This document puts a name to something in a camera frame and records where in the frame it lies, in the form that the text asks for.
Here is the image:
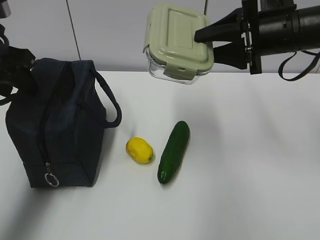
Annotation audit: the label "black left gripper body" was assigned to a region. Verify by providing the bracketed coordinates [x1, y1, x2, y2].
[0, 25, 37, 97]

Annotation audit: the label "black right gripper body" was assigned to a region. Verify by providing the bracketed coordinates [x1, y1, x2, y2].
[241, 0, 262, 75]

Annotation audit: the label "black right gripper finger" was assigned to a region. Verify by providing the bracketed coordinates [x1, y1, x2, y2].
[213, 41, 248, 70]
[194, 7, 243, 43]

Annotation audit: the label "green lidded glass container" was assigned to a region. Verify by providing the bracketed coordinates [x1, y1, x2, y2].
[143, 2, 214, 85]

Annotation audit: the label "dark navy lunch bag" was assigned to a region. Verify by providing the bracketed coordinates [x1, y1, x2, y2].
[5, 58, 122, 188]

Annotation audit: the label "green cucumber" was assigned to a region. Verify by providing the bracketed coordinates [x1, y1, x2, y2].
[157, 120, 190, 185]

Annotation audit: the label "yellow lemon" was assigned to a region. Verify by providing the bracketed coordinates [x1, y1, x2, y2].
[125, 137, 154, 164]

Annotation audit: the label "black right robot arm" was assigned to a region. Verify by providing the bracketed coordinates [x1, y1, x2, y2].
[194, 0, 320, 75]

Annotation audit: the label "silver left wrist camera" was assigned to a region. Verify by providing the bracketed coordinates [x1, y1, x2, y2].
[0, 0, 11, 19]

